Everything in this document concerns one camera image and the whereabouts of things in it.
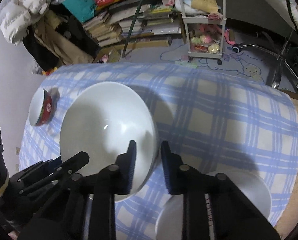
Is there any blue checkered tablecloth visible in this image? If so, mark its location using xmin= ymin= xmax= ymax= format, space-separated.
xmin=19 ymin=62 xmax=298 ymax=240

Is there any plastic bag of snacks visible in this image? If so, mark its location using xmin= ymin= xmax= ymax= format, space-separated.
xmin=31 ymin=62 xmax=59 ymax=77

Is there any plain white bowl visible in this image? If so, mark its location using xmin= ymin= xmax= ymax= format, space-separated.
xmin=59 ymin=81 xmax=160 ymax=203

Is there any grey cartoon floor mat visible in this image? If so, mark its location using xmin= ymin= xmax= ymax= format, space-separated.
xmin=96 ymin=30 xmax=267 ymax=85

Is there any white cloth bundle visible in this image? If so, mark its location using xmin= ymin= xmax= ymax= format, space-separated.
xmin=173 ymin=0 xmax=197 ymax=14

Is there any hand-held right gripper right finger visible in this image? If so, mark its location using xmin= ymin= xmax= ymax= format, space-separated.
xmin=161 ymin=140 xmax=282 ymax=240

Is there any beige coat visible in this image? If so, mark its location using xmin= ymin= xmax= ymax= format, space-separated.
xmin=34 ymin=10 xmax=94 ymax=65

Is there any pile of magazines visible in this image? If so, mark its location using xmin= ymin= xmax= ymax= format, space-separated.
xmin=109 ymin=0 xmax=182 ymax=47

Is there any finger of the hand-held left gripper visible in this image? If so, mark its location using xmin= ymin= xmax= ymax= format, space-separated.
xmin=10 ymin=159 xmax=64 ymax=198
xmin=49 ymin=151 xmax=90 ymax=180

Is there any stack of books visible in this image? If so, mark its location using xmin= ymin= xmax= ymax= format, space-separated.
xmin=82 ymin=11 xmax=123 ymax=48

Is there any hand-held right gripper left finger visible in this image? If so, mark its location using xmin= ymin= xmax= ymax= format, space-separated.
xmin=16 ymin=140 xmax=137 ymax=240

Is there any white trolley cart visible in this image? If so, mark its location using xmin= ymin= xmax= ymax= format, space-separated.
xmin=173 ymin=0 xmax=227 ymax=64

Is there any black coat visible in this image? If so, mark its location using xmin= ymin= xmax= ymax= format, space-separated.
xmin=22 ymin=15 xmax=99 ymax=72

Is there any pink handheld tool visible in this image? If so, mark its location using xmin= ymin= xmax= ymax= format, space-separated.
xmin=225 ymin=29 xmax=241 ymax=53

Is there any tan paper package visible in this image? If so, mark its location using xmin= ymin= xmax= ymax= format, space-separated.
xmin=191 ymin=0 xmax=219 ymax=13

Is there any wooden shelf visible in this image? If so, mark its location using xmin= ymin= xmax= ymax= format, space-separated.
xmin=96 ymin=0 xmax=182 ymax=55

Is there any white cherry print plate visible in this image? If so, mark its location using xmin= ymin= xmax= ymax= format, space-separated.
xmin=155 ymin=171 xmax=272 ymax=240

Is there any teal shopping bag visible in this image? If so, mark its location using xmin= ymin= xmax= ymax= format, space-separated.
xmin=61 ymin=0 xmax=98 ymax=24

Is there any black tripod pole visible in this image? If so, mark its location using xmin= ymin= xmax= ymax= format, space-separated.
xmin=121 ymin=0 xmax=156 ymax=58

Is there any white puffer jacket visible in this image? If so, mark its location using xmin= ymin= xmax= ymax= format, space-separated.
xmin=0 ymin=0 xmax=57 ymax=46

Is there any red and blue patterned bowl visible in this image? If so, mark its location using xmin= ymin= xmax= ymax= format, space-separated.
xmin=29 ymin=87 xmax=56 ymax=127

